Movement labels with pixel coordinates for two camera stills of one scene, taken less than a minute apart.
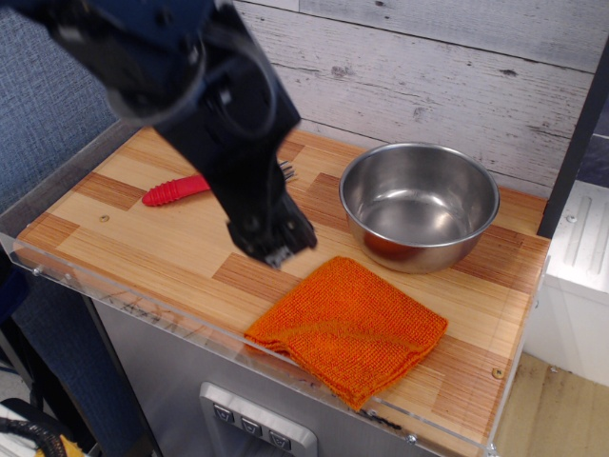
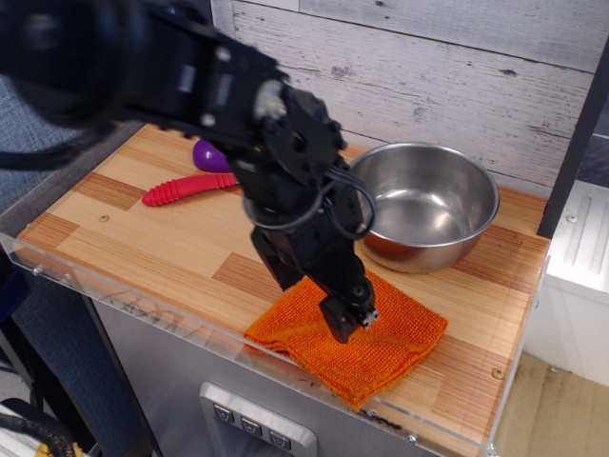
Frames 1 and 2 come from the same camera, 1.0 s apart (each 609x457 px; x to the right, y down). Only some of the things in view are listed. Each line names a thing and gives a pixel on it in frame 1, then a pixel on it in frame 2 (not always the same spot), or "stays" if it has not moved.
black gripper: [241, 158] -> [317, 246]
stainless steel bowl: [418, 208] stays
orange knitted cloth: [351, 324] stays
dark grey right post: [575, 148] stays
